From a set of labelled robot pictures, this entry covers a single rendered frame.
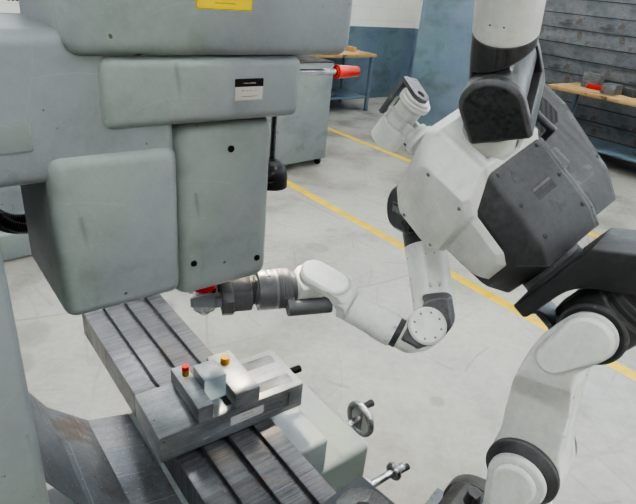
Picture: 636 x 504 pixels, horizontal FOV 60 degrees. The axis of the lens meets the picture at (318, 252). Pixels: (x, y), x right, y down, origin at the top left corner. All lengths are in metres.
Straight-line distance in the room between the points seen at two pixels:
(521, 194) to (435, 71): 6.14
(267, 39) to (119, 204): 0.34
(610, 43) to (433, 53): 2.69
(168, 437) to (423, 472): 1.55
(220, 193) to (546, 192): 0.54
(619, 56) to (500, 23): 7.88
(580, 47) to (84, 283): 8.40
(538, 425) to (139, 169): 0.85
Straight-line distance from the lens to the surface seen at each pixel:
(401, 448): 2.63
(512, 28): 0.81
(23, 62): 0.80
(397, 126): 1.07
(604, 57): 8.75
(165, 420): 1.24
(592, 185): 1.05
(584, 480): 2.83
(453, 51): 6.97
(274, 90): 0.94
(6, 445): 0.89
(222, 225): 0.98
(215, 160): 0.93
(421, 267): 1.18
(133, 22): 0.81
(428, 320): 1.13
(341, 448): 1.56
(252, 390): 1.24
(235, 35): 0.88
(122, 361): 1.52
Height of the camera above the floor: 1.85
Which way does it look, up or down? 26 degrees down
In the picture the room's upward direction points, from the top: 6 degrees clockwise
